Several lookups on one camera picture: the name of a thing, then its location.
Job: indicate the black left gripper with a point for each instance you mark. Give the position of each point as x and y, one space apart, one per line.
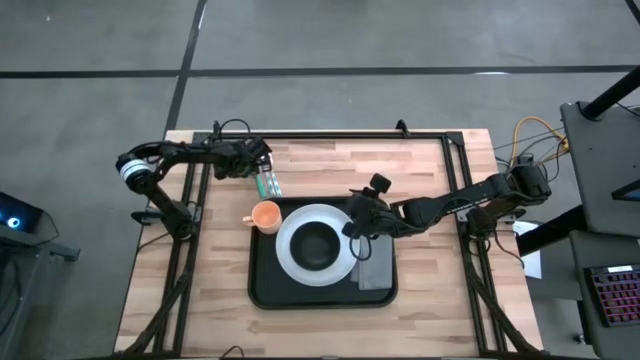
237 157

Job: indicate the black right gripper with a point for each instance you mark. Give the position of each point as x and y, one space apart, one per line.
372 215

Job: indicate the orange mug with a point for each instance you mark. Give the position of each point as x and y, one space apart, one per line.
267 216

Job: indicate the grey cloth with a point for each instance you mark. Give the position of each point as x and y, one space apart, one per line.
377 267

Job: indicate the black bowl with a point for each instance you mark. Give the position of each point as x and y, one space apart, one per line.
312 246

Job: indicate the white round plate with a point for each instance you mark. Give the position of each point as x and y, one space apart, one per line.
290 270

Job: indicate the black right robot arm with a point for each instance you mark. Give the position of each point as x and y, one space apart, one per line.
450 207

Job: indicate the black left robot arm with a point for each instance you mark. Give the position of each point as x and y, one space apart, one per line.
162 205

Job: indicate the black plastic serving tray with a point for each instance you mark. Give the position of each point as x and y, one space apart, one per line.
265 285

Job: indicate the white paper sheet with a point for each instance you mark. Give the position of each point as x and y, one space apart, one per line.
534 265

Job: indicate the black keyboard desk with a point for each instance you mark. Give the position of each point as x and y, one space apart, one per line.
580 300

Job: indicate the grey equipment stand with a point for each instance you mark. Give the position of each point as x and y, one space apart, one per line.
50 250

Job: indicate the black side desk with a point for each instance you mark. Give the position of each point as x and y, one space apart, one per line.
600 170

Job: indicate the black device with blue light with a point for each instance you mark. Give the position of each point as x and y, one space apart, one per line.
17 212

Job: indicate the dark tablet device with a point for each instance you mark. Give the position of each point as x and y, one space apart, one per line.
627 192

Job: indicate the backlit computer keyboard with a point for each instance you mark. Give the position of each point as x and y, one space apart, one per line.
617 297

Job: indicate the black round pole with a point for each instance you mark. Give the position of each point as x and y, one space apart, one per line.
610 95

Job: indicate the black frame clamp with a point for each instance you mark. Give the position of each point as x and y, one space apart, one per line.
216 127
402 129

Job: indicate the black aluminium rig frame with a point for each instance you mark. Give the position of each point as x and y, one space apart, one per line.
325 135

